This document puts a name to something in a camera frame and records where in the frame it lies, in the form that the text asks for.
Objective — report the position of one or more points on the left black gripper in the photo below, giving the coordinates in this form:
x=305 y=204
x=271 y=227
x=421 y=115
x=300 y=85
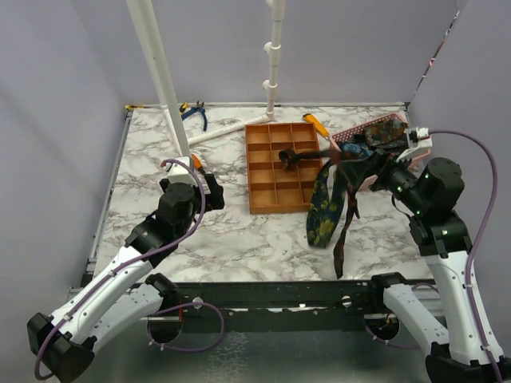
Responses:
x=215 y=199

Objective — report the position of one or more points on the wooden compartment tray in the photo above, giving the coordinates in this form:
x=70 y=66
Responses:
x=272 y=188

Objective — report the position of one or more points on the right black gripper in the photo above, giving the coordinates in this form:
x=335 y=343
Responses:
x=361 y=167

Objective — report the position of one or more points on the white pvc pipe frame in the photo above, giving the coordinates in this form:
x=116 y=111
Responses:
x=144 y=20

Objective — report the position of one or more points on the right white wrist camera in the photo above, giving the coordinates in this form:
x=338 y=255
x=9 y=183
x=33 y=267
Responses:
x=419 y=143

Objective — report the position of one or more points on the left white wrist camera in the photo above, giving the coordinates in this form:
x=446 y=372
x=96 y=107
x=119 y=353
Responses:
x=180 y=170

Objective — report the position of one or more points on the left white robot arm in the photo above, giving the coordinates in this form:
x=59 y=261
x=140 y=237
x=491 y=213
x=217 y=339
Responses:
x=66 y=341

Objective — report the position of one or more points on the blue floral tie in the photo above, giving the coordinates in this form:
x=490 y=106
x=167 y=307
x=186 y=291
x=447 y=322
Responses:
x=355 y=150

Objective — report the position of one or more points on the yellow black tool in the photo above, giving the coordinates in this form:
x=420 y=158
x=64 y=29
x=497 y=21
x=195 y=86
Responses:
x=133 y=107

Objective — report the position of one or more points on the yellow utility knife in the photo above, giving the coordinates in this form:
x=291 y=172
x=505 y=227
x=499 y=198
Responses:
x=319 y=127

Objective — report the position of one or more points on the navy yellow floral tie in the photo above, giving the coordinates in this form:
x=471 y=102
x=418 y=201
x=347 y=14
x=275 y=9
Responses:
x=326 y=206

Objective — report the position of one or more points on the pink perforated plastic basket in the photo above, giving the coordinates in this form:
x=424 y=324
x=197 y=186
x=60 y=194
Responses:
x=355 y=134

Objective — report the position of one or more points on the yellow handled cutter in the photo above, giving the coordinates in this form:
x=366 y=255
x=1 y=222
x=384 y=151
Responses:
x=183 y=108

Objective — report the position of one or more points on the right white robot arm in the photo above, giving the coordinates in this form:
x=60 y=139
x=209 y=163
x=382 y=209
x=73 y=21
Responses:
x=465 y=348

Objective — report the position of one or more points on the orange handled screwdriver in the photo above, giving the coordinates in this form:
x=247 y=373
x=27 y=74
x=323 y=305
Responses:
x=197 y=164

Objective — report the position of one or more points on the black metal base rail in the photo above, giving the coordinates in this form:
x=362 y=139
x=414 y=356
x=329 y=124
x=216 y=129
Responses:
x=217 y=307

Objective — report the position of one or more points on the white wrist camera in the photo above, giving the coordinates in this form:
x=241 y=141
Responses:
x=419 y=143
x=180 y=170

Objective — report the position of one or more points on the black orange floral tie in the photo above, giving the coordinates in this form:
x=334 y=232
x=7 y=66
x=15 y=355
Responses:
x=289 y=159

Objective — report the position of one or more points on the dark paisley tie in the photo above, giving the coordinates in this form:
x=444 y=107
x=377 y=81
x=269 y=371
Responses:
x=388 y=133

